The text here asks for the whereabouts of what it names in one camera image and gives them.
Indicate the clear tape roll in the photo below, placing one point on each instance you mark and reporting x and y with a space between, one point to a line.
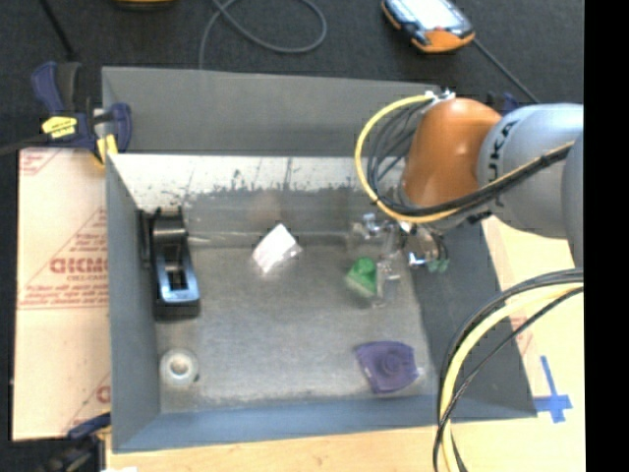
179 368

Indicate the purple flat wedge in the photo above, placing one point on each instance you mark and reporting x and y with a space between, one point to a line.
385 367

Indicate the white folded packet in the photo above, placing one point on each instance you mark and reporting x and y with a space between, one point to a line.
276 249

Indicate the black tape dispenser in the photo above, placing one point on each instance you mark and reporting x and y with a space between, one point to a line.
172 268

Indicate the brown cardboard board red print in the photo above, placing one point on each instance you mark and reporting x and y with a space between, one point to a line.
59 283

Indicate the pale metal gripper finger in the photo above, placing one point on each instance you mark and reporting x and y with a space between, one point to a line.
366 225
389 283

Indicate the green toy block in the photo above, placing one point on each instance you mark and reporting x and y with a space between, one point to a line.
362 274

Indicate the grey metal bin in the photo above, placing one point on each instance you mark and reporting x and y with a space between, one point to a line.
275 322

